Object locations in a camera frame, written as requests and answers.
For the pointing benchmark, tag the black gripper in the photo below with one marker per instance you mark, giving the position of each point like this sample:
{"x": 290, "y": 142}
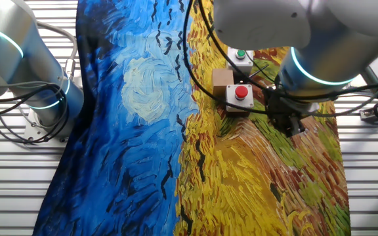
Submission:
{"x": 281, "y": 111}

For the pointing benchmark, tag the thin black clock hand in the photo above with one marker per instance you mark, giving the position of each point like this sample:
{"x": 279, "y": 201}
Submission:
{"x": 258, "y": 71}

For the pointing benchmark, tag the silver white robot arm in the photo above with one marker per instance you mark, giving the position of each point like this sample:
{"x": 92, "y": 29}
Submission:
{"x": 307, "y": 32}

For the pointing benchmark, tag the black clock base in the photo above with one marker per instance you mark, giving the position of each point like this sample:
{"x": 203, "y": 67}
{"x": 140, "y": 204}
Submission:
{"x": 241, "y": 78}

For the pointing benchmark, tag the red push button box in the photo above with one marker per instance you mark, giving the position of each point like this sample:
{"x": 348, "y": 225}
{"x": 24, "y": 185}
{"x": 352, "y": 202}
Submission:
{"x": 239, "y": 98}

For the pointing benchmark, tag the green push button box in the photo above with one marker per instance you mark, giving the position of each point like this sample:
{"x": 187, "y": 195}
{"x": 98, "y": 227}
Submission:
{"x": 239, "y": 60}

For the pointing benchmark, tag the painted wheatfield print cloth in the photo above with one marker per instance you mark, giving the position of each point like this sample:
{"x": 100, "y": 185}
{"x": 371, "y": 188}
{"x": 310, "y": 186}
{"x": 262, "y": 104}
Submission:
{"x": 143, "y": 147}

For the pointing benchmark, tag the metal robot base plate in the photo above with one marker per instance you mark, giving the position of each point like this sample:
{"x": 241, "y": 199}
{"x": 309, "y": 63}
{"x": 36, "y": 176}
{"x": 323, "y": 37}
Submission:
{"x": 33, "y": 132}

